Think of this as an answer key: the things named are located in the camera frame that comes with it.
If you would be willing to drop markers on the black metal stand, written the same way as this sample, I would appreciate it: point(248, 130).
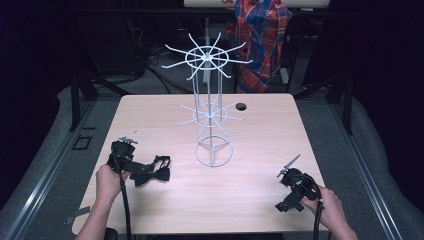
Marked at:
point(80, 96)
point(346, 100)

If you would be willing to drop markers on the person's left hand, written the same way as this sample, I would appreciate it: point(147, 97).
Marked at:
point(108, 183)

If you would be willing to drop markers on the black bow tie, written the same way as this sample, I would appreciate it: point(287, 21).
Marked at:
point(161, 171)

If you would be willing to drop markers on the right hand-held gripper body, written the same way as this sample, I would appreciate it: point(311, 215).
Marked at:
point(298, 185)

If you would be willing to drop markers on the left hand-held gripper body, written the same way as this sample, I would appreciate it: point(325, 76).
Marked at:
point(122, 155)

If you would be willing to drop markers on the person's right hand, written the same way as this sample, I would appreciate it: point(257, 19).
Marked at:
point(328, 208)

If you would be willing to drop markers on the red blue plaid cloth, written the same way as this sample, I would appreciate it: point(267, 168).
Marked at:
point(263, 40)

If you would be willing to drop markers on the aluminium floor rail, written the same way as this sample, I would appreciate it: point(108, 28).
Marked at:
point(366, 180)
point(43, 180)

